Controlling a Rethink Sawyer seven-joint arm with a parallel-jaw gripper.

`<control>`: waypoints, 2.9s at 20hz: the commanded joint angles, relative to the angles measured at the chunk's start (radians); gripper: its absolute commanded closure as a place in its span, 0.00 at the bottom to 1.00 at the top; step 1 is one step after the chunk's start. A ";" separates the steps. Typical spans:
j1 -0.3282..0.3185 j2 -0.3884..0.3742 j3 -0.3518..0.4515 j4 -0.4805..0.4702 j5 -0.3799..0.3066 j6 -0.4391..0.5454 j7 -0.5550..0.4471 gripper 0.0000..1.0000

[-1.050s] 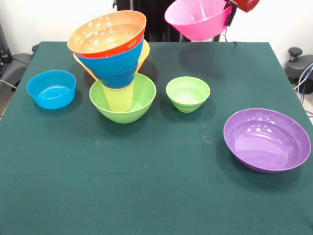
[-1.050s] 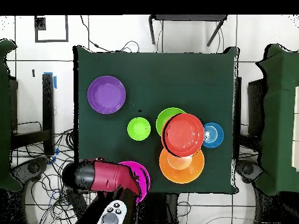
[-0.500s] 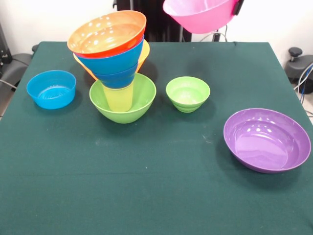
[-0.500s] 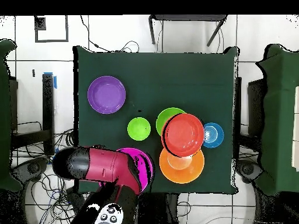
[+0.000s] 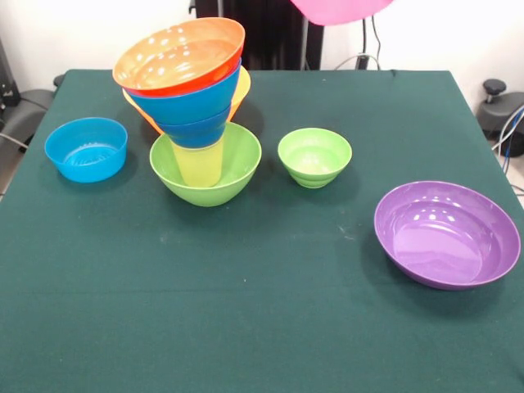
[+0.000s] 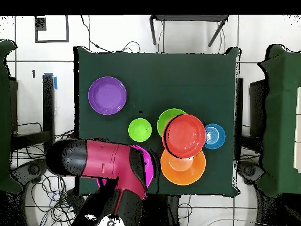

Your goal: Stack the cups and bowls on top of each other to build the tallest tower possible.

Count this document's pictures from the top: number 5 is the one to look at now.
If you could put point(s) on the small green bowl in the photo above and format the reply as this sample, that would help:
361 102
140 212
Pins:
315 159

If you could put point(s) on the yellow cup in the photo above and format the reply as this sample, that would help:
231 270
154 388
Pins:
198 168

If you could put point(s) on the small dark blue bowl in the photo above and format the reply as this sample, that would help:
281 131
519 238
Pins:
192 135

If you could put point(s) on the large light blue bowl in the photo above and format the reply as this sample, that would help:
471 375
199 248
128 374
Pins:
188 104

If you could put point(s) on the red bowl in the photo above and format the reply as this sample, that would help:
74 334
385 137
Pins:
176 57

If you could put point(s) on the purple bowl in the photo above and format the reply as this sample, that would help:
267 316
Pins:
446 245

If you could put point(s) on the pink bowl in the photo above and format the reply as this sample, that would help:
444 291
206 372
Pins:
340 10

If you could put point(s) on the large green bowl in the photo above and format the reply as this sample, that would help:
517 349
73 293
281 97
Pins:
241 163

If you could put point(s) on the orange bowl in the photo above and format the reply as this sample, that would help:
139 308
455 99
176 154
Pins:
242 92

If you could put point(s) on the dark green tablecloth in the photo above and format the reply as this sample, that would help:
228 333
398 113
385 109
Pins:
262 327

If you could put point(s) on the low ribbed blue bowl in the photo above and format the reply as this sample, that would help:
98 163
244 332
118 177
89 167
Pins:
86 155

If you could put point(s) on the black equipment rack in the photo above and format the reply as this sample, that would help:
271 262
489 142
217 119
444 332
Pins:
6 82

